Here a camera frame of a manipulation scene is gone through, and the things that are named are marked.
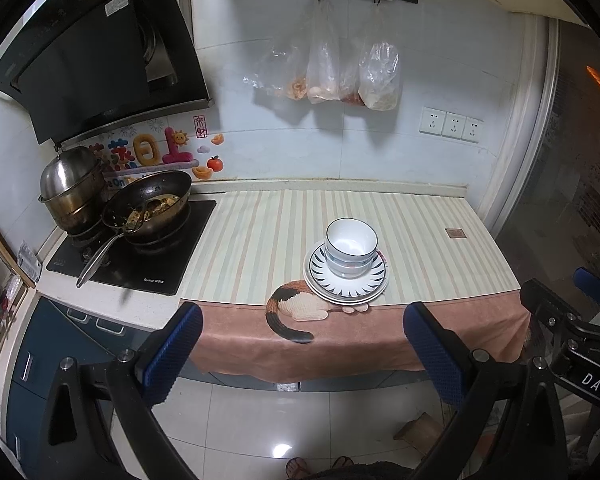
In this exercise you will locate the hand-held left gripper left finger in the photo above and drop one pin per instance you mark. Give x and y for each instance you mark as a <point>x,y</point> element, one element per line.
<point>175,355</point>

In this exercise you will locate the black cooktop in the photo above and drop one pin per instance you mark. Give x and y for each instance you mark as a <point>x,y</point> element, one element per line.
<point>150,270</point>

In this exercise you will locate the steel dome lid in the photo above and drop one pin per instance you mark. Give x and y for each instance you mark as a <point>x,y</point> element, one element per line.
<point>70,172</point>

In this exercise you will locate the cooked food in wok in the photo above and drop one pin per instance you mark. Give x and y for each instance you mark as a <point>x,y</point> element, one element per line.
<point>147,210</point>

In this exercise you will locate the plain white bowl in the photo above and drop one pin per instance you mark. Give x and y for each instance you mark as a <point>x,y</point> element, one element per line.
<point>351,266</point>

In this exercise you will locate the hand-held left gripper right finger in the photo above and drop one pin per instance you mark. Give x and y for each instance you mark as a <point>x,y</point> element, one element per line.
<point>430,345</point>

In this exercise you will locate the brown square cloth label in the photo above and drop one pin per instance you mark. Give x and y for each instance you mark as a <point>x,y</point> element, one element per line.
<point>455,233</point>

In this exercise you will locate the clear plastic bag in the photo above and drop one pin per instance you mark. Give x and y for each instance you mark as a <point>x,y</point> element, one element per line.
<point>351,87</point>
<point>280,75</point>
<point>324,65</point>
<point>380,77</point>

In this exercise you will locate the person's right foot in sandal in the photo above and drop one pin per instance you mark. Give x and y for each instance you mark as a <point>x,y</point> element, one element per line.
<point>342,461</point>

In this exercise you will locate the blue kitchen cabinet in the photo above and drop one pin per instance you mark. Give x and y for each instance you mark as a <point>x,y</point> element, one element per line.
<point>40,340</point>

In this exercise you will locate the black range hood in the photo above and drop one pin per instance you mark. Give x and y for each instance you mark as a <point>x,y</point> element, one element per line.
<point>80,60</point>

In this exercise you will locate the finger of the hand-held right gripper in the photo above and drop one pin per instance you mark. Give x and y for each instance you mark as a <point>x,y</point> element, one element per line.
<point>547,305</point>
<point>595,287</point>

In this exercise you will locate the striped cat print tablecloth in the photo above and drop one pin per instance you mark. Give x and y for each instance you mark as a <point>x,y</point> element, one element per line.
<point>260,240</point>

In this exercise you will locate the steel pot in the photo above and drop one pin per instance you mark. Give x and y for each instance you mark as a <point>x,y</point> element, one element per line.
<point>72,212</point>

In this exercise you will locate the white bowl dark rim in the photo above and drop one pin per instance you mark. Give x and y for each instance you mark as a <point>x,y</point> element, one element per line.
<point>350,240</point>

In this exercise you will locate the blue leaf pattern plate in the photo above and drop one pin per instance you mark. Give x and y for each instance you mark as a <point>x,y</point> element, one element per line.
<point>319,270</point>

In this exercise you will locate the colourful wall sticker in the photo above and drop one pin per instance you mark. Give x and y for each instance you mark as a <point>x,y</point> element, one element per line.
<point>145,147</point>

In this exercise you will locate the white bowl blue pattern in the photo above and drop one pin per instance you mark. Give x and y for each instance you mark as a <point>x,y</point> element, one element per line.
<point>351,275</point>

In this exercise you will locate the small clear packet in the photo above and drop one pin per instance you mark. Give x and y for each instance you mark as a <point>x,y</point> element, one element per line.
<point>30,260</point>

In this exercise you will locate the person's foot in sandal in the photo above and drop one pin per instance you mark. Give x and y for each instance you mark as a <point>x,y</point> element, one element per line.
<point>342,461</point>
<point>297,467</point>

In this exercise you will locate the person's dark clothing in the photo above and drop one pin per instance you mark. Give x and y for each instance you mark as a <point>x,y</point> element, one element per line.
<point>360,474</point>

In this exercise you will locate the white wall socket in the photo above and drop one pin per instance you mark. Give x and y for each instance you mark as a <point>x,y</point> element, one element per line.
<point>432,121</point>
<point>472,130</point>
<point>453,125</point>

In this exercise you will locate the wooden storage rack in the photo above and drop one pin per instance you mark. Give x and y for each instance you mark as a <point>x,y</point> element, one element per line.
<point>10,280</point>

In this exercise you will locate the person's left foot in sandal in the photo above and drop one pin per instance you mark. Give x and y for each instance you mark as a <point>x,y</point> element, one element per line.
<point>297,467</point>

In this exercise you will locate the glass sliding door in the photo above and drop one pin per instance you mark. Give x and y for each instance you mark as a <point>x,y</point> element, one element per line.
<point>555,160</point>

